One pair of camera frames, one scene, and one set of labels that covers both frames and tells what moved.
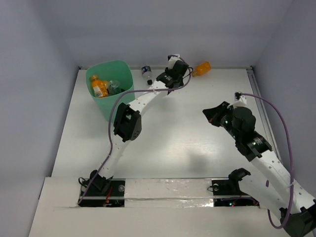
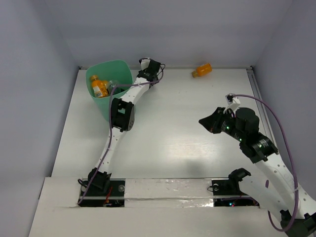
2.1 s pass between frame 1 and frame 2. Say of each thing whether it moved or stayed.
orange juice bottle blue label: stayed
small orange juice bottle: stayed
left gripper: moved
